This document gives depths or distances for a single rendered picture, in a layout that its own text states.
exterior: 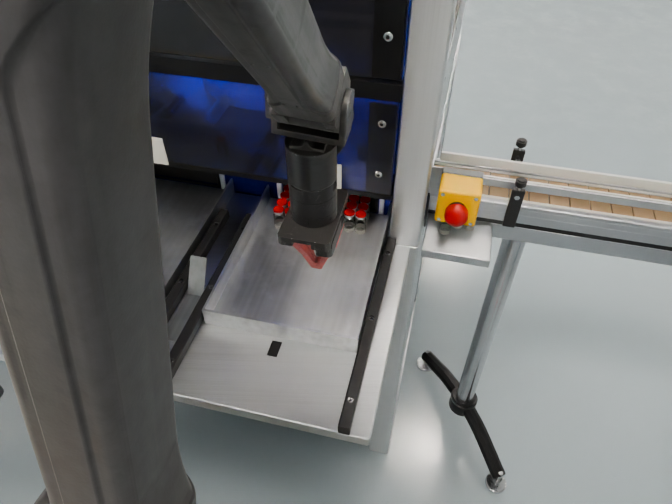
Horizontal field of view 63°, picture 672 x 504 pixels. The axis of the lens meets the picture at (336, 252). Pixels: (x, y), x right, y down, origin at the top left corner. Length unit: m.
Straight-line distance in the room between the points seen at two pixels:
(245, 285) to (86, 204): 0.82
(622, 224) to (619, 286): 1.28
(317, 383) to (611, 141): 2.63
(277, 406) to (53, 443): 0.60
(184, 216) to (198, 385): 0.40
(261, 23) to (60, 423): 0.22
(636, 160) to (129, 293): 3.04
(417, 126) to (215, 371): 0.50
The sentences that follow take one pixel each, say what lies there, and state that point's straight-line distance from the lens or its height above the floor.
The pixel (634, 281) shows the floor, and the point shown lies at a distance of 2.47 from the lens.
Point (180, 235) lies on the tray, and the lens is 1.11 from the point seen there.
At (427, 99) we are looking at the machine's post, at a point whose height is 1.19.
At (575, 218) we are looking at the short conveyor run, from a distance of 1.14.
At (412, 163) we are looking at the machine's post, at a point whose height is 1.07.
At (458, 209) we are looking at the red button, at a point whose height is 1.01.
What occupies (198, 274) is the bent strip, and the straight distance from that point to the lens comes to 0.98.
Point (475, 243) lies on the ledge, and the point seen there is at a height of 0.88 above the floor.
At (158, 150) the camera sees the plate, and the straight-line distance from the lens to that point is 1.10.
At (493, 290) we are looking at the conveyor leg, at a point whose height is 0.64.
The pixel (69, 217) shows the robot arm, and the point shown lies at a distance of 0.18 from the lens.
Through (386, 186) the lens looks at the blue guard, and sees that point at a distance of 0.97.
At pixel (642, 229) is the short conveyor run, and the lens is 1.17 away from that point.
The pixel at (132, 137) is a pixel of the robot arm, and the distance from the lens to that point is 0.19.
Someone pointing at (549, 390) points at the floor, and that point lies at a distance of 2.01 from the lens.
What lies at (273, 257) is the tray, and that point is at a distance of 1.03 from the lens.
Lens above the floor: 1.61
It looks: 45 degrees down
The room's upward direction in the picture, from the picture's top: straight up
